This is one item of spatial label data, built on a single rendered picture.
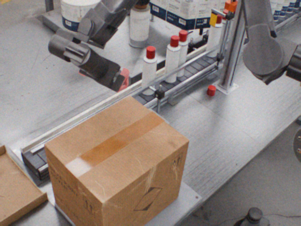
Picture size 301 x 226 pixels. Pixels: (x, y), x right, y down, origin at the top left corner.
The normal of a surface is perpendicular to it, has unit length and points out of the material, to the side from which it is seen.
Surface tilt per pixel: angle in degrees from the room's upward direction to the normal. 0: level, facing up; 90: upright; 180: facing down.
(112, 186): 0
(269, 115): 0
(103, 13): 52
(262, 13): 42
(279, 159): 0
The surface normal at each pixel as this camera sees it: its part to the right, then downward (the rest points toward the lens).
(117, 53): 0.07, -0.72
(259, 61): -0.40, -0.04
